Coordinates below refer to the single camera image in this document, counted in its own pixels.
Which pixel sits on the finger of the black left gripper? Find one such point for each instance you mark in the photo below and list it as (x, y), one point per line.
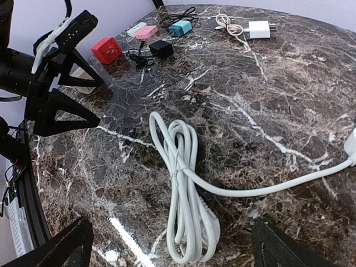
(76, 72)
(59, 113)

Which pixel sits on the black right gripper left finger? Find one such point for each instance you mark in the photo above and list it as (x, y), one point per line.
(73, 243)

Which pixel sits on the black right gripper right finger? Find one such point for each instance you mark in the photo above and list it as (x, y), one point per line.
(272, 247)

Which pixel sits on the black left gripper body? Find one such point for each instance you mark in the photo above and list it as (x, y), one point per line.
(40, 86)

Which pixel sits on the red cube socket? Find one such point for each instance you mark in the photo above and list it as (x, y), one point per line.
(106, 50)

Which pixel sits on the white adapter plug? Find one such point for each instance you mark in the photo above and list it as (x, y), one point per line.
(132, 31)

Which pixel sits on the pink plug adapter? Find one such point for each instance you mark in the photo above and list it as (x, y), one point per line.
(146, 32)

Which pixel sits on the black plug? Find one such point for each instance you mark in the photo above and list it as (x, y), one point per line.
(161, 49)

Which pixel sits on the teal usb charger plug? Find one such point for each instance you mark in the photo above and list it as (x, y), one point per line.
(180, 28)

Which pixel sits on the white power strip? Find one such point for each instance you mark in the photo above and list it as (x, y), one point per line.
(350, 146)

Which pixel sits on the white usb charger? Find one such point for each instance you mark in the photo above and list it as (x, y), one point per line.
(260, 29)

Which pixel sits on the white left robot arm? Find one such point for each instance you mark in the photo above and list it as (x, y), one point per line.
(55, 55)

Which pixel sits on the white slotted cable duct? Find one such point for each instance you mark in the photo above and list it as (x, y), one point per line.
(19, 228)

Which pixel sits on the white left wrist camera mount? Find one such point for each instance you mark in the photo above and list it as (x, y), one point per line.
(45, 45)

